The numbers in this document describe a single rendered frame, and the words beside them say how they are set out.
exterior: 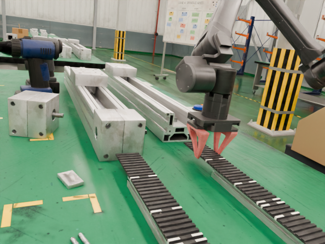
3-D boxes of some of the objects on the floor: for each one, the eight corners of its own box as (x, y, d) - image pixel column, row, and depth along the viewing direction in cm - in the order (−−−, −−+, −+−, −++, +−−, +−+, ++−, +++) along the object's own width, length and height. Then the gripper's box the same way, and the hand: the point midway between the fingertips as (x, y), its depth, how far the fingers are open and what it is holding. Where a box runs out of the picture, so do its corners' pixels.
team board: (152, 79, 707) (161, -3, 650) (166, 79, 742) (175, 1, 685) (198, 92, 608) (213, -4, 551) (211, 91, 642) (227, 1, 585)
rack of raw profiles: (201, 68, 1201) (210, 14, 1137) (218, 68, 1239) (228, 17, 1175) (254, 82, 918) (270, 11, 854) (274, 83, 956) (290, 16, 892)
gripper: (207, 94, 54) (194, 165, 59) (247, 95, 58) (233, 162, 63) (190, 86, 60) (180, 152, 65) (228, 88, 64) (216, 150, 69)
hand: (207, 153), depth 64 cm, fingers closed on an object, 5 cm apart
